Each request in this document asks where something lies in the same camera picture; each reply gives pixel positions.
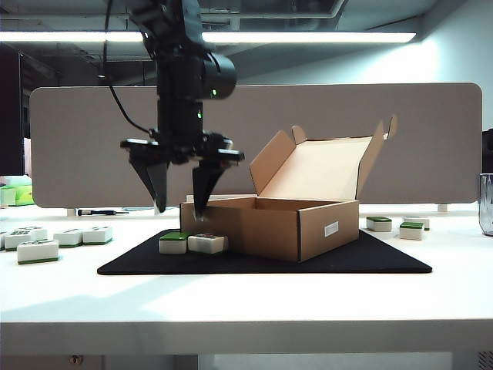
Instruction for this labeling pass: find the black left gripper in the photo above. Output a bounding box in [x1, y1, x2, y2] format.
[119, 99, 246, 223]

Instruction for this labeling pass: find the five bamboo mahjong tile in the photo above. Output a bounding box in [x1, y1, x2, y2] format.
[186, 233, 226, 256]

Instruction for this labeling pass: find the brown cardboard box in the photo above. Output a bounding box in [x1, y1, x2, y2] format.
[179, 114, 398, 264]

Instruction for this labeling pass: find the black screwdriver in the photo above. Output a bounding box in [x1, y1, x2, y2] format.
[76, 208, 130, 217]

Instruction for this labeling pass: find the black rectangular mat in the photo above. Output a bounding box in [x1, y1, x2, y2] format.
[96, 229, 433, 276]

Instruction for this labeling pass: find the dark monitor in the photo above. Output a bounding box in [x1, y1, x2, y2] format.
[0, 45, 24, 177]

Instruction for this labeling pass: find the long ceiling light strip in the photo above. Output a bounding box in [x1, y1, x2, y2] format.
[0, 31, 418, 45]

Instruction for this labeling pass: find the grey-brown desk divider panel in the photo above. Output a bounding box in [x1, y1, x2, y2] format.
[29, 82, 485, 211]

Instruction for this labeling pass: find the clear glass cup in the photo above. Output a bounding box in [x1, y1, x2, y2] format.
[478, 173, 493, 237]

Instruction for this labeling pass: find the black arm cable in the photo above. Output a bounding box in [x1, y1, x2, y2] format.
[101, 0, 159, 136]

